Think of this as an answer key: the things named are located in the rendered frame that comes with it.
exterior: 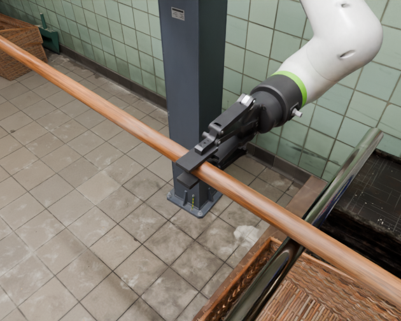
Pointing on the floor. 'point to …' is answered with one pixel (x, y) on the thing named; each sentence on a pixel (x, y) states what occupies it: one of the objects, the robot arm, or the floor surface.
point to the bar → (320, 204)
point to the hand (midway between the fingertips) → (196, 164)
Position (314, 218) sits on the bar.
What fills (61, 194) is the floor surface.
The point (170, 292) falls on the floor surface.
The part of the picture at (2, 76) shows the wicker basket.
